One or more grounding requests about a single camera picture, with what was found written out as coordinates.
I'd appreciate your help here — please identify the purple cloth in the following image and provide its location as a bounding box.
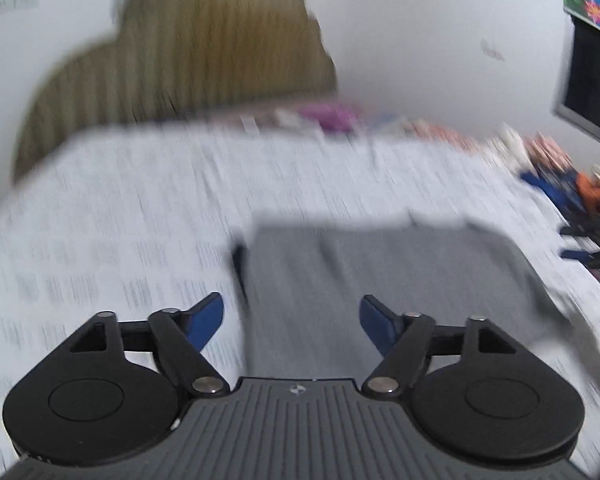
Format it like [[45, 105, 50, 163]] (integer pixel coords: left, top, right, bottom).
[[299, 103, 360, 133]]

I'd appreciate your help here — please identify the dark window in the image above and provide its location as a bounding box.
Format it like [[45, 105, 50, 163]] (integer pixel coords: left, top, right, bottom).
[[555, 15, 600, 142]]

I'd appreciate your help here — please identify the olive green upholstered headboard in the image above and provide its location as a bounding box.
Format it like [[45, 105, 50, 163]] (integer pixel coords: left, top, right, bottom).
[[12, 0, 337, 182]]

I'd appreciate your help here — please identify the grey navy knit sweater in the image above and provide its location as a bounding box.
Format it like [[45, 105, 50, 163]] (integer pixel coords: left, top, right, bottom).
[[234, 222, 569, 382]]

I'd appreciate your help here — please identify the pile of colourful clothes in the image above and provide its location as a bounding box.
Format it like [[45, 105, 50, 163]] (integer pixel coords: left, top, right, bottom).
[[488, 123, 600, 302]]

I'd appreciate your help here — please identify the white quilt with blue script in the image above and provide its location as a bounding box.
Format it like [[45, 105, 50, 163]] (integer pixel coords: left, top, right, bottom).
[[0, 125, 600, 475]]

